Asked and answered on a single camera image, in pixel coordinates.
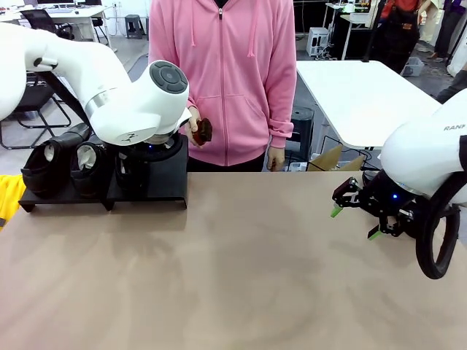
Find dark grey stool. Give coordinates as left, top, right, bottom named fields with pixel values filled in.
left=124, top=14, right=149, bottom=39

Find seated person dark clothes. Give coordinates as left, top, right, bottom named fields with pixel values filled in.
left=436, top=69, right=467, bottom=105

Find person's right hand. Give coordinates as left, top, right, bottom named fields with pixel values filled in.
left=185, top=107, right=202, bottom=147

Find large white table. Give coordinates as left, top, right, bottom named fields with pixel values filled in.
left=296, top=60, right=444, bottom=150

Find background person black apron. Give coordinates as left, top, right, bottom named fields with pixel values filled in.
left=379, top=0, right=426, bottom=74

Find black right arm cable sleeve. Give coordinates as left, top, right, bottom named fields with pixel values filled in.
left=415, top=174, right=461, bottom=280

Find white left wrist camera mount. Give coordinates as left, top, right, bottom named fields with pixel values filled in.
left=177, top=107, right=193, bottom=129

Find brown wooden shoe brush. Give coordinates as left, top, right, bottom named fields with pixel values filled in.
left=192, top=117, right=214, bottom=145

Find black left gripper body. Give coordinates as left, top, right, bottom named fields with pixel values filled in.
left=136, top=137, right=176, bottom=158

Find black pole stand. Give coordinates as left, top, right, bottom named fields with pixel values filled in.
left=360, top=0, right=384, bottom=63

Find person's left forearm pink sleeve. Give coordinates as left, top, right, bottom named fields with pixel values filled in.
left=268, top=72, right=297, bottom=150

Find black leather buckle shoe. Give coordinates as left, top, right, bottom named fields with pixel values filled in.
left=20, top=122, right=92, bottom=200
left=69, top=141, right=115, bottom=198
left=115, top=147, right=150, bottom=200

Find black sled base chair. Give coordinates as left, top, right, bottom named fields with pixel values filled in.
left=0, top=72, right=72, bottom=150

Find black mesh office chair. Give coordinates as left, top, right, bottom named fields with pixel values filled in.
left=20, top=9, right=74, bottom=41

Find yellow and grey jacket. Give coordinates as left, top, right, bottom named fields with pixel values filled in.
left=0, top=174, right=27, bottom=231

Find person's left hand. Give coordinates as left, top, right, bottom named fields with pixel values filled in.
left=266, top=147, right=285, bottom=172

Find white computer case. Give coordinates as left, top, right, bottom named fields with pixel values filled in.
left=308, top=27, right=331, bottom=58

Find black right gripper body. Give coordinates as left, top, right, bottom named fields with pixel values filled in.
left=360, top=169, right=426, bottom=230

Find background person purple top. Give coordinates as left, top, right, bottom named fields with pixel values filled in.
left=428, top=0, right=467, bottom=63

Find white office desk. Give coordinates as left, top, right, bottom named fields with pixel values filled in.
left=36, top=3, right=117, bottom=52

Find person in pink hoodie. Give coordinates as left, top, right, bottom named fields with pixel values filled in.
left=147, top=0, right=297, bottom=172

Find small white desk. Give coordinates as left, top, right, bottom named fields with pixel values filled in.
left=324, top=1, right=379, bottom=61

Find grey plastic crate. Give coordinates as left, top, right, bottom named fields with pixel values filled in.
left=401, top=56, right=426, bottom=77

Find black left arm cable sleeve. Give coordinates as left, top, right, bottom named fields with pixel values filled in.
left=34, top=69, right=185, bottom=161

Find black arm cable sleeve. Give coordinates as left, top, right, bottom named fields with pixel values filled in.
left=34, top=69, right=185, bottom=161
left=415, top=174, right=461, bottom=280

